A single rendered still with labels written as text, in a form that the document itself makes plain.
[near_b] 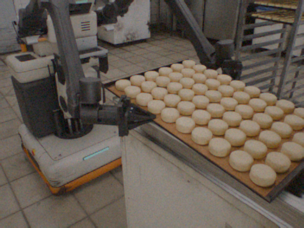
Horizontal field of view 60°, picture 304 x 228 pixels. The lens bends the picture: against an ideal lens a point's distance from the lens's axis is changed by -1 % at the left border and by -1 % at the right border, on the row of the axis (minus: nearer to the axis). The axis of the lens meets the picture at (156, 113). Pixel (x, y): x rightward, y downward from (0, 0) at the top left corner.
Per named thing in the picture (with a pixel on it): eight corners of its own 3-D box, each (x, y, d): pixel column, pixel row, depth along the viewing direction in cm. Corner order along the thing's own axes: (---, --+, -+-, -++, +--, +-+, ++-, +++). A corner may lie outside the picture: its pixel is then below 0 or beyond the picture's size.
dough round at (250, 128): (260, 138, 67) (262, 131, 66) (240, 136, 68) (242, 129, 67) (256, 126, 72) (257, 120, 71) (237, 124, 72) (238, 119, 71)
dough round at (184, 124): (181, 120, 73) (183, 114, 72) (198, 127, 70) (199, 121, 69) (171, 128, 69) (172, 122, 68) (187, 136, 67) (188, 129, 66)
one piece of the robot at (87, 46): (54, 79, 146) (46, 40, 136) (98, 68, 162) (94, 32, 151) (66, 89, 136) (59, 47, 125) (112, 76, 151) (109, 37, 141)
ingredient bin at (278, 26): (247, 53, 449) (255, 4, 412) (266, 46, 486) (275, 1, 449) (277, 60, 414) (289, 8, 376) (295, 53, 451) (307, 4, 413)
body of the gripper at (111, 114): (123, 105, 69) (95, 104, 69) (125, 138, 74) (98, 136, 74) (127, 94, 74) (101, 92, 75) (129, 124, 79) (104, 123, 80)
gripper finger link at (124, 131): (155, 116, 69) (119, 114, 70) (154, 138, 73) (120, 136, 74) (157, 103, 75) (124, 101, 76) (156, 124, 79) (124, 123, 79)
